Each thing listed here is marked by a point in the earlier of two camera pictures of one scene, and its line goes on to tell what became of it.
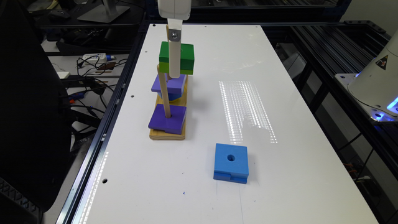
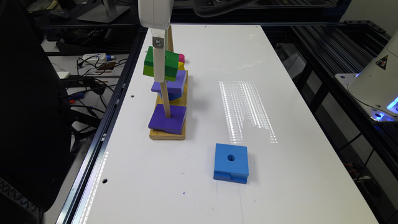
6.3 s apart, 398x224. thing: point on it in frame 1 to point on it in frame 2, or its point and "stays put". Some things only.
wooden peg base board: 160,134 stays put
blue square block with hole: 231,163 stays put
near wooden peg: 163,82 stays put
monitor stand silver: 104,13 stays put
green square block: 187,58 to 171,64
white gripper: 175,11 to 155,14
